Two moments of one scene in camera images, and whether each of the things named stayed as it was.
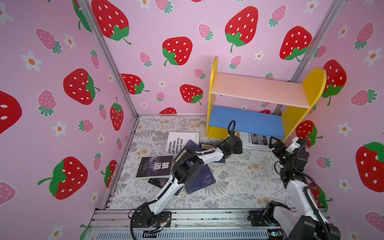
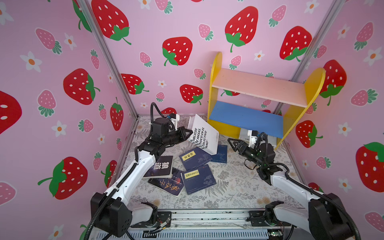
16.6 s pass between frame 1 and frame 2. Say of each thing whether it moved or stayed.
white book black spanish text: moved
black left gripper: moved
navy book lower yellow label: stayed
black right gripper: moved
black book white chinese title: stayed
